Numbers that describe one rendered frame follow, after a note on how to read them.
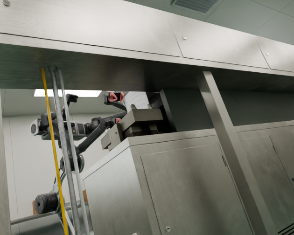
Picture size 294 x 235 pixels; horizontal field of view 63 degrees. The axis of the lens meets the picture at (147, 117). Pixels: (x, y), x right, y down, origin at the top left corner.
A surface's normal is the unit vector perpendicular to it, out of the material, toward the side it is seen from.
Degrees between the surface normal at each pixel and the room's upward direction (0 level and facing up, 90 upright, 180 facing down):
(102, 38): 90
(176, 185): 90
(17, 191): 90
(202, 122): 90
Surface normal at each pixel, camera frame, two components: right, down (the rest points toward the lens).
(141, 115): 0.50, -0.41
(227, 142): -0.83, 0.04
